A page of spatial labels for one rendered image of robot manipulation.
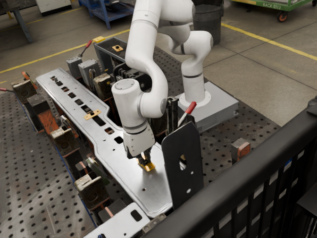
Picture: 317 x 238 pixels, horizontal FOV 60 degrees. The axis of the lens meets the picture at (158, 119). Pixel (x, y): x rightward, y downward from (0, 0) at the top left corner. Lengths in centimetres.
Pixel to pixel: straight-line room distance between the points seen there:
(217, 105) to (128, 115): 88
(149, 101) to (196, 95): 83
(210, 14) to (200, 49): 268
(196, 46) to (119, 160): 71
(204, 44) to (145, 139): 68
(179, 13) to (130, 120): 45
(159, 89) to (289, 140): 56
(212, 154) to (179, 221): 124
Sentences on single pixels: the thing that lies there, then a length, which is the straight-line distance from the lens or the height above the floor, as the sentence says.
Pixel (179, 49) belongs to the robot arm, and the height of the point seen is 115.
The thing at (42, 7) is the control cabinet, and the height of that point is 21.
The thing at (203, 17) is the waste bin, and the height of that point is 45.
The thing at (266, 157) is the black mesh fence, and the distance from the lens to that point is 28.
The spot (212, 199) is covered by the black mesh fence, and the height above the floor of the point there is 155.
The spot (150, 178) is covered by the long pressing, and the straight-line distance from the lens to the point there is 99.
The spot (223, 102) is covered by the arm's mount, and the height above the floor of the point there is 80.
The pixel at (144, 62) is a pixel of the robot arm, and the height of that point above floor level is 139.
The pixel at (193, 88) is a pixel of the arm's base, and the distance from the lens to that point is 158.
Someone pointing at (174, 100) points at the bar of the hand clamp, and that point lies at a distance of 95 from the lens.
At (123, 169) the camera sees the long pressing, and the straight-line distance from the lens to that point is 105.
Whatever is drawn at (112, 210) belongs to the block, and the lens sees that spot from 97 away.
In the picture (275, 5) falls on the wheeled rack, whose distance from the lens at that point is 501.
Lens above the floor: 174
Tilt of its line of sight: 37 degrees down
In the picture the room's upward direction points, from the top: 11 degrees counter-clockwise
